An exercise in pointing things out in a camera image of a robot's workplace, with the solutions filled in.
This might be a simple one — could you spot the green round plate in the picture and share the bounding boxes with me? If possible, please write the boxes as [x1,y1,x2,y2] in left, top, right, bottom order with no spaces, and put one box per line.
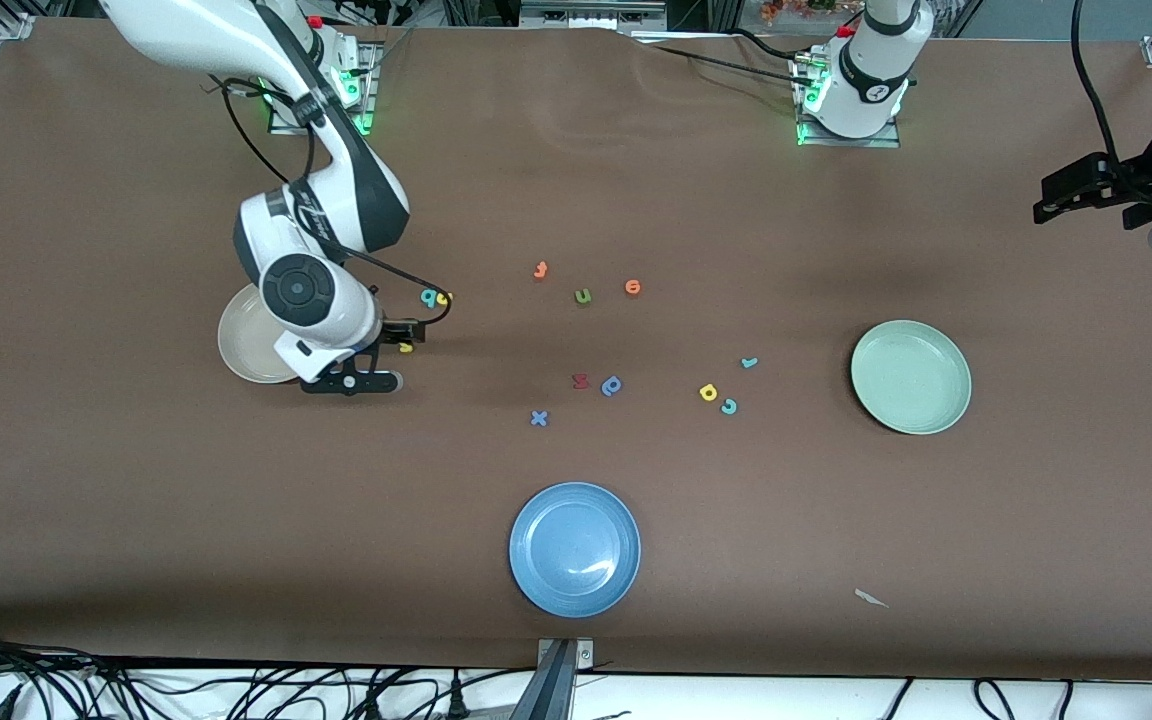
[850,320,973,436]

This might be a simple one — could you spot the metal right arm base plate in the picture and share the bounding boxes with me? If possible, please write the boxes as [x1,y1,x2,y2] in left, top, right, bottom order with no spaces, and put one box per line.
[269,40,382,136]

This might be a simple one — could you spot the black cable bundle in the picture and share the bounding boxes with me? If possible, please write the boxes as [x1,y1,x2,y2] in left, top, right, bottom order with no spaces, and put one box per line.
[0,625,537,720]

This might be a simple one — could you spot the orange dried flowers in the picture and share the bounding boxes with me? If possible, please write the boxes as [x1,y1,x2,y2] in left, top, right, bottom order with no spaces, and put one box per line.
[761,0,837,23]

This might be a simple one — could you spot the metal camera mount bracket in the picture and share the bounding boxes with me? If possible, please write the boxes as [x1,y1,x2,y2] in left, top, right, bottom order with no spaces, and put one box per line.
[534,638,595,720]

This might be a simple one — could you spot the beige round plate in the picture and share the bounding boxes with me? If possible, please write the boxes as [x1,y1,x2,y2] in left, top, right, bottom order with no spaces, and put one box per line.
[218,285,302,385]

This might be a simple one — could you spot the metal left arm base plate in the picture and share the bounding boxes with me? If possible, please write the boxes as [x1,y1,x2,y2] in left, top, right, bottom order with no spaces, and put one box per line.
[794,50,902,149]

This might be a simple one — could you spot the grey equipment box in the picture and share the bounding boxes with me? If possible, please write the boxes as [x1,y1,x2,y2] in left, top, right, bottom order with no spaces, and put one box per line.
[519,0,669,31]

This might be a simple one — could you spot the blue round plate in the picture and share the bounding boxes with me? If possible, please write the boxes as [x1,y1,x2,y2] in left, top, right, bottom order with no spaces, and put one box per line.
[509,482,642,619]

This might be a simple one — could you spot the brown table cover sheet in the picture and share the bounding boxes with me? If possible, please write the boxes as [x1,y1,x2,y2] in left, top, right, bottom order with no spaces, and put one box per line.
[0,18,1152,681]

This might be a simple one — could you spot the black base power cable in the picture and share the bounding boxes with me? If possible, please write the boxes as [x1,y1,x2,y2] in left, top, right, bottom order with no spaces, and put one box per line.
[631,28,817,91]

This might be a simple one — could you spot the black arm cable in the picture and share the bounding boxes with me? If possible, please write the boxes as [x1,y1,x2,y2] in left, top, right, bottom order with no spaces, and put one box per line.
[1071,0,1122,166]
[201,70,454,326]

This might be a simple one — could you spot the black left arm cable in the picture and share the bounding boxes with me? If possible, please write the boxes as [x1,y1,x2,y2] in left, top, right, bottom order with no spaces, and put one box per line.
[1071,0,1122,166]

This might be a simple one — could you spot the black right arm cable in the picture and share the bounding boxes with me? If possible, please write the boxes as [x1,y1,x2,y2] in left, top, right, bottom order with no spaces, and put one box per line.
[201,70,454,326]

